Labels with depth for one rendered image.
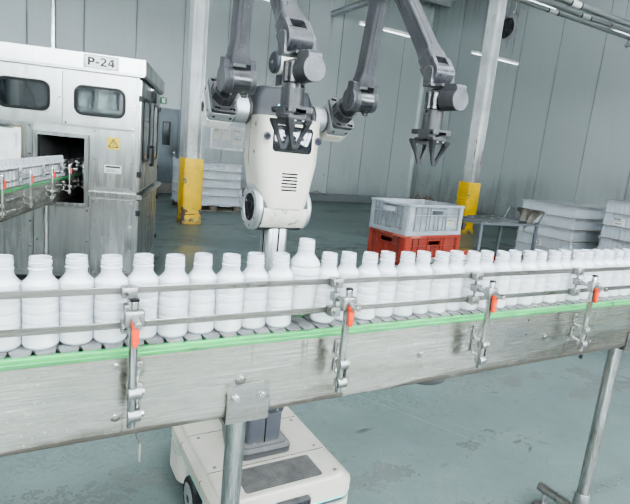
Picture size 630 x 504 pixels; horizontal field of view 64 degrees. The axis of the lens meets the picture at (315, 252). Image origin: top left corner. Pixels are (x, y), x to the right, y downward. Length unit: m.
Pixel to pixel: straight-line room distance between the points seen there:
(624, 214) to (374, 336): 6.71
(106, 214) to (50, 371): 3.78
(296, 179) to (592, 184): 11.32
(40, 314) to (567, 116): 12.87
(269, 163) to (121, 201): 3.12
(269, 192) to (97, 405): 0.93
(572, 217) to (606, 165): 4.50
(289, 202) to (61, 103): 3.29
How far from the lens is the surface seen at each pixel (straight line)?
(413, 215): 3.59
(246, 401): 1.15
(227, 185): 10.78
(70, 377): 1.04
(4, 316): 1.02
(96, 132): 4.72
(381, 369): 1.32
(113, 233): 4.77
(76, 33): 13.18
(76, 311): 1.02
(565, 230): 8.35
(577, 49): 13.65
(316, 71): 1.20
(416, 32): 1.61
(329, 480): 1.99
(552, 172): 13.37
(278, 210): 1.74
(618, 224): 7.84
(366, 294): 1.24
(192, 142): 8.92
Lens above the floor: 1.39
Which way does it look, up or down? 11 degrees down
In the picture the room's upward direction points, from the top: 6 degrees clockwise
